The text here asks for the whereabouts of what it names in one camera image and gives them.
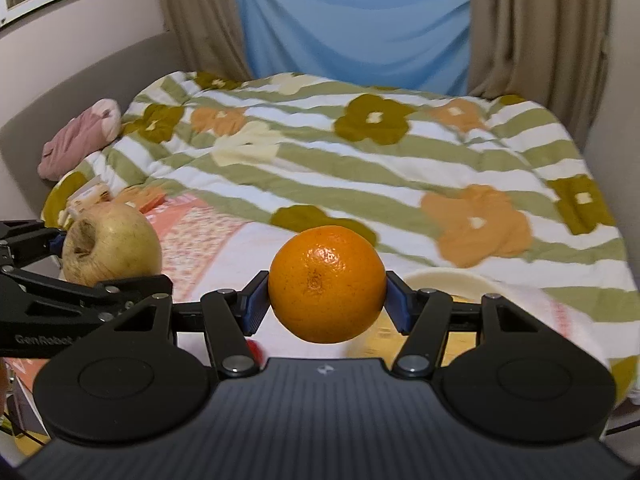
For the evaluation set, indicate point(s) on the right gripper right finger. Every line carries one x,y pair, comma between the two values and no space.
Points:
422,316

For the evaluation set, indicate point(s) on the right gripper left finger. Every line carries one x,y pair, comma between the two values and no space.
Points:
231,317

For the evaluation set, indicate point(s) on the yellow red apple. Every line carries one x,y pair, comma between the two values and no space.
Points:
110,241

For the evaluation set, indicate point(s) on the large orange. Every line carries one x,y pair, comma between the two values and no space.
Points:
327,285

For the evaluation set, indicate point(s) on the cream yellow plate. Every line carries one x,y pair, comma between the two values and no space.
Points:
383,341

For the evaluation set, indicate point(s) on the small snack box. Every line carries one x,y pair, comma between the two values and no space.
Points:
93,192

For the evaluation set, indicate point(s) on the floral striped quilt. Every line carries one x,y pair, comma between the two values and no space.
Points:
494,187

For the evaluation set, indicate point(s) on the pink plush pillow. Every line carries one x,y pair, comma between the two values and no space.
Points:
91,131

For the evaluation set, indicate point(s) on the grey headboard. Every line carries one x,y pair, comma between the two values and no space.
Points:
119,76

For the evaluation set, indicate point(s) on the blue curtain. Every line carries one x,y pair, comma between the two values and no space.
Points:
408,44

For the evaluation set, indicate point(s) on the beige curtain right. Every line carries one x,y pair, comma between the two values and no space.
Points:
553,52

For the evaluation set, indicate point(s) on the beige curtain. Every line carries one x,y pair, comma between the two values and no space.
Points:
553,52
210,36

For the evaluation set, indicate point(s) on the beige curtain left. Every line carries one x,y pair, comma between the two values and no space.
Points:
210,36

